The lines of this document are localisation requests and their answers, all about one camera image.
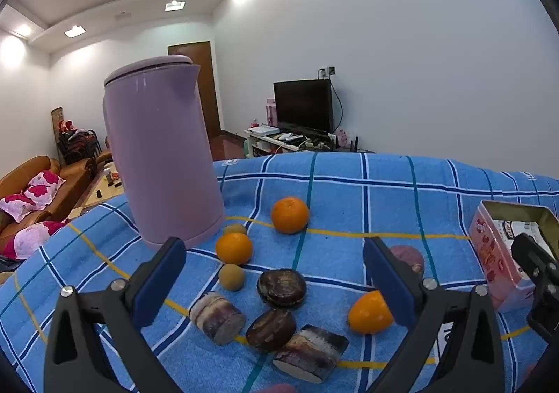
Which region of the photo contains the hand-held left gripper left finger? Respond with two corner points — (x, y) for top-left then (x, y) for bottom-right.
(44, 237), (188, 393)

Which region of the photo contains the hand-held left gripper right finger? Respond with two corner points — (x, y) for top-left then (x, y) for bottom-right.
(362, 236), (509, 393)

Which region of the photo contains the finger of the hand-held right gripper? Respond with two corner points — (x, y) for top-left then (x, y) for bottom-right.
(511, 233), (559, 343)

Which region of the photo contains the purple round radish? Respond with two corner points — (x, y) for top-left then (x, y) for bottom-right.
(388, 245), (425, 278)

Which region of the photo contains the small orange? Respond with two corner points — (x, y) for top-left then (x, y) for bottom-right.
(348, 289), (394, 335)

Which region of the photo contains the pink tin box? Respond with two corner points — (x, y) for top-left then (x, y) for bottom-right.
(469, 200), (559, 313)

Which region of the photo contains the medium orange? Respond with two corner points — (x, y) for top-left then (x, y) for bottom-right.
(215, 232), (253, 265)

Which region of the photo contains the large orange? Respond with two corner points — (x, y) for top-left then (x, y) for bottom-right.
(271, 196), (311, 235)

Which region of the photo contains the small brown-green kiwi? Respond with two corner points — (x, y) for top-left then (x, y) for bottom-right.
(222, 223), (248, 241)
(218, 263), (244, 292)

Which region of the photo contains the blue plaid blanket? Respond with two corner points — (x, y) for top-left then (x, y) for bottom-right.
(0, 152), (559, 393)

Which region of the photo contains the low coffee table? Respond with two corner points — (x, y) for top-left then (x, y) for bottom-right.
(81, 161), (127, 212)

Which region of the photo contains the lilac electric kettle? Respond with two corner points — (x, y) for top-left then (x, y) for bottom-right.
(102, 56), (226, 250)

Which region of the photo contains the round pink pillow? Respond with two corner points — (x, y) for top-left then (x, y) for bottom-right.
(13, 220), (71, 260)

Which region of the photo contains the pink heart pillow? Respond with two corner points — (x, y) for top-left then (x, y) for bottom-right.
(23, 170), (66, 206)

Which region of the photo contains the chair with clothes pile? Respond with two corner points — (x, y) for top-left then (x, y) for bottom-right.
(59, 120), (99, 166)

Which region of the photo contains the pink flower pillow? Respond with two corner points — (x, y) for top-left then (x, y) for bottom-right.
(0, 194), (38, 223)

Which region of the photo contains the white television stand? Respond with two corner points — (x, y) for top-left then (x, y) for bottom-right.
(243, 126), (350, 158)

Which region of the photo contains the orange leather sofa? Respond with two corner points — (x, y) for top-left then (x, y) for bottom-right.
(0, 156), (62, 260)

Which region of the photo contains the black flat television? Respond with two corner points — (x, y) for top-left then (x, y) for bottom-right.
(273, 79), (335, 135)

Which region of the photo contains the brown wooden door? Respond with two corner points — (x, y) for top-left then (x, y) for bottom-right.
(168, 41), (221, 138)

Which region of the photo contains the black power cable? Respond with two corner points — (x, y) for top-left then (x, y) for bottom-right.
(329, 78), (346, 134)

